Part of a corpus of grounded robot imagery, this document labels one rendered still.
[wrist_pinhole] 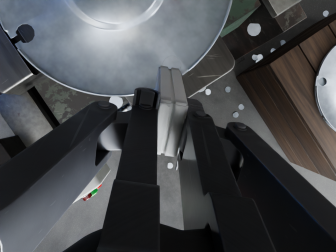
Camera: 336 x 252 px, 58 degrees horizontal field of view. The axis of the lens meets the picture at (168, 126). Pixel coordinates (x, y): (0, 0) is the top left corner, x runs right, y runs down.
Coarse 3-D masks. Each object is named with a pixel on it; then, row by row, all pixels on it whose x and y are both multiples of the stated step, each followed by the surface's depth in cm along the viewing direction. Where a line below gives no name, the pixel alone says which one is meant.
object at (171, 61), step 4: (168, 56) 37; (172, 56) 37; (164, 60) 37; (168, 60) 37; (172, 60) 37; (176, 60) 37; (164, 64) 37; (168, 64) 37; (172, 64) 37; (176, 64) 37; (180, 64) 37
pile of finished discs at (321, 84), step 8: (328, 56) 80; (320, 64) 80; (328, 64) 80; (320, 72) 80; (328, 72) 80; (320, 80) 81; (328, 80) 81; (320, 88) 81; (328, 88) 81; (320, 96) 81; (328, 96) 81; (320, 104) 81; (328, 104) 81; (320, 112) 81; (328, 112) 81; (328, 120) 81
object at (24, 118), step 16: (0, 96) 50; (16, 96) 50; (32, 96) 51; (0, 112) 50; (16, 112) 51; (32, 112) 51; (48, 112) 55; (16, 128) 51; (32, 128) 51; (48, 128) 51
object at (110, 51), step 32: (0, 0) 36; (32, 0) 36; (64, 0) 36; (96, 0) 36; (128, 0) 36; (160, 0) 36; (192, 0) 37; (224, 0) 37; (64, 32) 36; (96, 32) 36; (128, 32) 37; (160, 32) 37; (192, 32) 37; (32, 64) 36; (64, 64) 37; (96, 64) 37; (128, 64) 37; (160, 64) 37; (192, 64) 37
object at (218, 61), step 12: (216, 48) 37; (204, 60) 37; (216, 60) 37; (228, 60) 37; (192, 72) 37; (204, 72) 37; (216, 72) 38; (192, 84) 38; (204, 84) 38; (132, 96) 37
